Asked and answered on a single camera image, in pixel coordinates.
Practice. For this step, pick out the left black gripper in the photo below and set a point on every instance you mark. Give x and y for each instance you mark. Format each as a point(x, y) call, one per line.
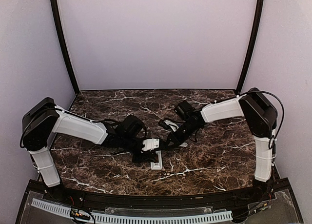
point(147, 157)

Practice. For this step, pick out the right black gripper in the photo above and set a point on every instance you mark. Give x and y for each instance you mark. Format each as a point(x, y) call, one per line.
point(176, 143)

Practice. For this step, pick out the white remote control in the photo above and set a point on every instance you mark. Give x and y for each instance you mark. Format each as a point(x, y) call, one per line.
point(158, 165)

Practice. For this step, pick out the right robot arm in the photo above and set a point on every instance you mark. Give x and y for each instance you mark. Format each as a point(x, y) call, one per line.
point(253, 107)

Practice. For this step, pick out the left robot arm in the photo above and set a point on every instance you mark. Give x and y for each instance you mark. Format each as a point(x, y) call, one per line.
point(47, 118)

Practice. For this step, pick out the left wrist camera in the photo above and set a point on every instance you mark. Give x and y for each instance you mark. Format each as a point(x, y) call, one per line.
point(150, 144)

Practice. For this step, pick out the white slotted cable duct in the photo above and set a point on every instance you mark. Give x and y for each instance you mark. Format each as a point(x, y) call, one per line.
point(134, 216)

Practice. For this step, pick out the black front rail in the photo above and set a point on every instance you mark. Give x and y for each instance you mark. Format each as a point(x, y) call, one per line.
point(226, 199)

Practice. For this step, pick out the right black frame post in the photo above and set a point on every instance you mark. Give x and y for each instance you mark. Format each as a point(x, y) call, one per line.
point(251, 45)

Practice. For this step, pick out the black frame post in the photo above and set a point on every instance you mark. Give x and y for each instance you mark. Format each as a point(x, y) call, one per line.
point(63, 46)
point(251, 45)

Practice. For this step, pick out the left black frame post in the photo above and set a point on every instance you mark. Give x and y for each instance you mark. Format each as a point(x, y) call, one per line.
point(63, 46)

